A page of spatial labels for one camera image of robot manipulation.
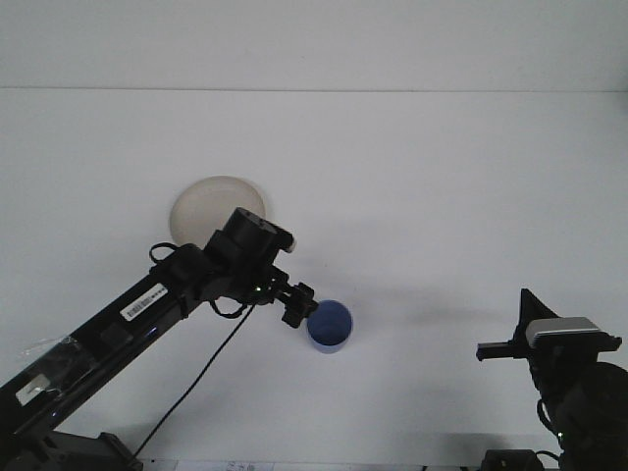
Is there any pale blue cup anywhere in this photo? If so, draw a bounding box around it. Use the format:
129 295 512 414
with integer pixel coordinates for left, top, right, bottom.
306 298 353 355

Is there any pale round plate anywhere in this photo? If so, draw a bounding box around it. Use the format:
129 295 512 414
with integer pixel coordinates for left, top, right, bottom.
169 175 269 246

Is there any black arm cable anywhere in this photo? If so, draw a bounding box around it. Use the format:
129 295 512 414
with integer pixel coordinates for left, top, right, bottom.
536 397 563 462
134 293 256 455

